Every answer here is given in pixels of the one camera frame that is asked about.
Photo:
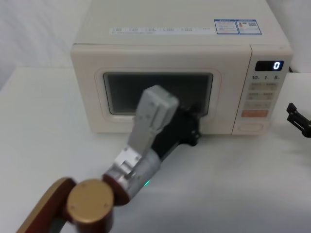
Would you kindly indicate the cream microwave oven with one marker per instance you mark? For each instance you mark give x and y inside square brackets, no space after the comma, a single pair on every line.
[158,55]

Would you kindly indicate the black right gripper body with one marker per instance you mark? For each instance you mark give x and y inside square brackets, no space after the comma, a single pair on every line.
[308,132]

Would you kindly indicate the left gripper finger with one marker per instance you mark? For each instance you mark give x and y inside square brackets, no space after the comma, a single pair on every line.
[194,109]
[195,139]

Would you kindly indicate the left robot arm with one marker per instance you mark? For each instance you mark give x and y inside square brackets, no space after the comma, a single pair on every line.
[90,201]

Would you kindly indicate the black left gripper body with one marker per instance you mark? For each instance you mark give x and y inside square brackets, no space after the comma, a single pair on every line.
[176,131]

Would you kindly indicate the white table cloth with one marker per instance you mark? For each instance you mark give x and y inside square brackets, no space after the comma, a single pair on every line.
[48,121]

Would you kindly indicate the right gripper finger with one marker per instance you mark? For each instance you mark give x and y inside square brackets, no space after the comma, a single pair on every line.
[296,116]

